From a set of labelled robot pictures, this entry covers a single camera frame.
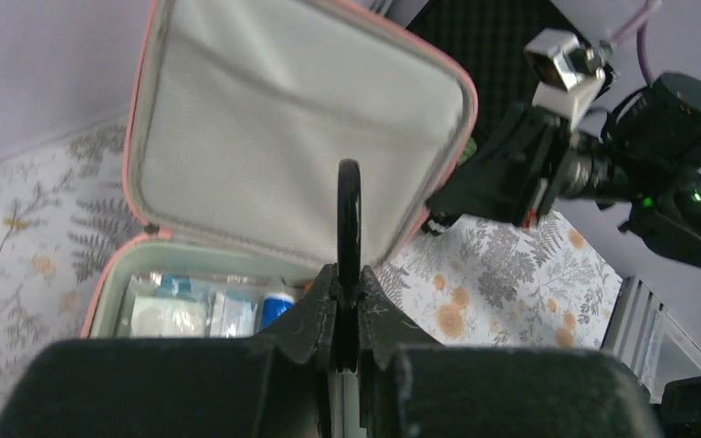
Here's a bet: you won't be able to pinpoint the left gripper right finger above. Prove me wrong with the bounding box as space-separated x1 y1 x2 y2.
358 268 663 437

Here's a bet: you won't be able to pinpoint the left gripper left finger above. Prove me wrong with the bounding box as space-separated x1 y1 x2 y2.
0 265 336 437

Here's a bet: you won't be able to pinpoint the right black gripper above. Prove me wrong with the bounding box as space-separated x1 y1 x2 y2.
425 103 569 233

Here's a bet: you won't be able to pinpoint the small blue label bottle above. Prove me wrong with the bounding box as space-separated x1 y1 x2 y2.
260 292 295 329

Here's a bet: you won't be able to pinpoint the white blue gauze packet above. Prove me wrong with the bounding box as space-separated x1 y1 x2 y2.
129 296 207 338

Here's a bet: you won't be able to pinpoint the black handled scissors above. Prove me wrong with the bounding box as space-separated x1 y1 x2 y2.
337 159 361 307

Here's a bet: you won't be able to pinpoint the pink medicine kit case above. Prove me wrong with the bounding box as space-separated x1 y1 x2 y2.
81 1 479 338

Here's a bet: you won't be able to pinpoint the white sachets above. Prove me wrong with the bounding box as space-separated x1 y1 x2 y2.
208 292 259 338

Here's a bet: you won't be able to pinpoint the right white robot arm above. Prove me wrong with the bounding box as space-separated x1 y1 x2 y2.
424 72 701 268

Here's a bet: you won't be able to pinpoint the black poker chip case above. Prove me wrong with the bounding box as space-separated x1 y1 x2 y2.
407 0 584 144

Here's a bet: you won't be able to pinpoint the floral table mat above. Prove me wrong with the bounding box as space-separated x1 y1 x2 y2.
0 122 622 408

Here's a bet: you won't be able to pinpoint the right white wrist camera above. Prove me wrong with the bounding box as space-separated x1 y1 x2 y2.
524 28 613 130

